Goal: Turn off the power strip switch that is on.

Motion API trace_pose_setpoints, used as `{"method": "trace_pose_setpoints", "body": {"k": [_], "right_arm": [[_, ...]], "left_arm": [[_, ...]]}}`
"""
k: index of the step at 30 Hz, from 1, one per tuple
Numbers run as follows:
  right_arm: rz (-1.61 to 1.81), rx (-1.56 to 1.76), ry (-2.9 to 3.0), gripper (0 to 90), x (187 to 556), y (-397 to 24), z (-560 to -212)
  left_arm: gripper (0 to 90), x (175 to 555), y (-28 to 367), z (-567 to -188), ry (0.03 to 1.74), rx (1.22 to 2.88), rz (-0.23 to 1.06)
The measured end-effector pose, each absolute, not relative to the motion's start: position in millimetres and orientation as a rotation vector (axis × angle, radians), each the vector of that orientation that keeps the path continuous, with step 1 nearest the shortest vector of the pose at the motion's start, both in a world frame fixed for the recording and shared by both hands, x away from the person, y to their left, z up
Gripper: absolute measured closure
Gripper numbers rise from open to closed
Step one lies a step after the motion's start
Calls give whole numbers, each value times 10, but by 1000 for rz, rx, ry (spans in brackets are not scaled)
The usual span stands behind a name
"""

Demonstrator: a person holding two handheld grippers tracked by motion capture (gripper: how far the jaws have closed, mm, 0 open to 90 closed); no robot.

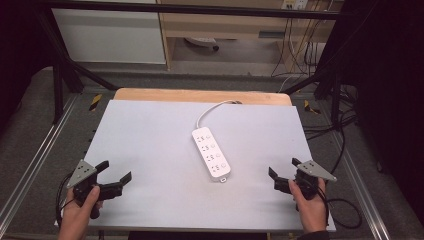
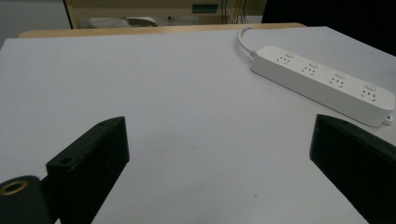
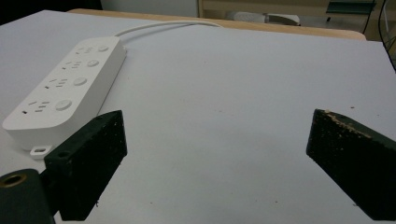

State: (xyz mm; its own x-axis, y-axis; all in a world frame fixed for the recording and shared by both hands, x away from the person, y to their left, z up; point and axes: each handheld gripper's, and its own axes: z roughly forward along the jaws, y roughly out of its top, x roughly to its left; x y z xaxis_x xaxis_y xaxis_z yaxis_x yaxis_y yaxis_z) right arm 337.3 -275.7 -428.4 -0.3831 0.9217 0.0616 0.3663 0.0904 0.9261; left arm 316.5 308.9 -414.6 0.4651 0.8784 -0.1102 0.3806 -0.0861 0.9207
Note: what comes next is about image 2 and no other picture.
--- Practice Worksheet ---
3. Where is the dark green box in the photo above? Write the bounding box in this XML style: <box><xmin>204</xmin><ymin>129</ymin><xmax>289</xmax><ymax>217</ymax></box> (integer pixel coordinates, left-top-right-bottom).
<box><xmin>191</xmin><ymin>3</ymin><xmax>219</xmax><ymax>14</ymax></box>

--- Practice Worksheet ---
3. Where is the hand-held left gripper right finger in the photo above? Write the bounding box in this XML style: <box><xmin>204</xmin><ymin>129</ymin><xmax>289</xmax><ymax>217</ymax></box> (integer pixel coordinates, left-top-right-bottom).
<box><xmin>308</xmin><ymin>113</ymin><xmax>396</xmax><ymax>224</ymax></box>

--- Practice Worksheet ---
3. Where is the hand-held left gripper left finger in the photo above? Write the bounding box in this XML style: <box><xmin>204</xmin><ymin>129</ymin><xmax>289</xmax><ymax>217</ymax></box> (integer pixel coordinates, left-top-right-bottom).
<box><xmin>46</xmin><ymin>116</ymin><xmax>131</xmax><ymax>224</ymax></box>

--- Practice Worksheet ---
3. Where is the white power strip cable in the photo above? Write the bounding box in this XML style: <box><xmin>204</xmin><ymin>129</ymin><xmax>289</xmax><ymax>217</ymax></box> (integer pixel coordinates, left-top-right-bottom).
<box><xmin>237</xmin><ymin>26</ymin><xmax>258</xmax><ymax>58</ymax></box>

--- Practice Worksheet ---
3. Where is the grey chair seat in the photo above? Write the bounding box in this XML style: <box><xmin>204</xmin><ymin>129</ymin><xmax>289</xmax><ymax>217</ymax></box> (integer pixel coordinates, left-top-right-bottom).
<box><xmin>88</xmin><ymin>16</ymin><xmax>158</xmax><ymax>29</ymax></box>

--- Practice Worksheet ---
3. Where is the white power strip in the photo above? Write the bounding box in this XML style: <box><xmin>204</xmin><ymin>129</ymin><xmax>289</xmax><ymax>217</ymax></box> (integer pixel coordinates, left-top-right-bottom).
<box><xmin>250</xmin><ymin>45</ymin><xmax>396</xmax><ymax>128</ymax></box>

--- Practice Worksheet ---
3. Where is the bundle of hanging cables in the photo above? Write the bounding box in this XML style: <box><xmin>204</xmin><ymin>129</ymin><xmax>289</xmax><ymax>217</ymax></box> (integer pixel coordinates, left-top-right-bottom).
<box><xmin>221</xmin><ymin>0</ymin><xmax>250</xmax><ymax>25</ymax></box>

